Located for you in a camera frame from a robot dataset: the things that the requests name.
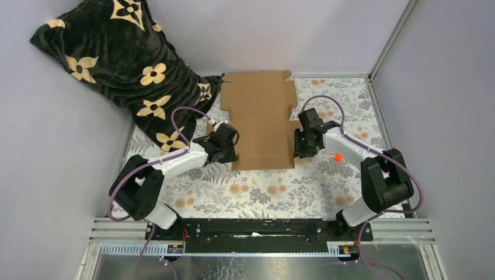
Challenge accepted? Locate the black floral plush blanket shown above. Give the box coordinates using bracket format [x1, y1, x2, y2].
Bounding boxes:
[30, 0, 222, 152]

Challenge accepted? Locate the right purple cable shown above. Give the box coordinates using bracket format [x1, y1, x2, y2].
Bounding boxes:
[299, 94, 424, 280]

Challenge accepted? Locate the purple cable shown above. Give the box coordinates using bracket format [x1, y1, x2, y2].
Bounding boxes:
[299, 94, 424, 280]
[106, 106, 212, 280]

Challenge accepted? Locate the brown cardboard box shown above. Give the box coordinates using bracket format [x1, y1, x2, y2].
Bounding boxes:
[220, 70, 301, 171]

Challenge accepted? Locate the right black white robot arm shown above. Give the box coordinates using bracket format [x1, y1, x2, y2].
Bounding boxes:
[294, 108, 414, 240]

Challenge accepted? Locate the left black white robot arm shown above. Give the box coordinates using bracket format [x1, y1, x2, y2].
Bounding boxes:
[109, 123, 239, 240]

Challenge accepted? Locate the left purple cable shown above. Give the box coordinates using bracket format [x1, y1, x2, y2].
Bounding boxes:
[106, 106, 212, 280]

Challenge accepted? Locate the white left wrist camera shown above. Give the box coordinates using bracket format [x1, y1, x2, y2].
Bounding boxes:
[207, 118, 229, 127]

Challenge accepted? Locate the aluminium frame rail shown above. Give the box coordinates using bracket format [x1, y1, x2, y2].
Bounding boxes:
[76, 218, 447, 279]

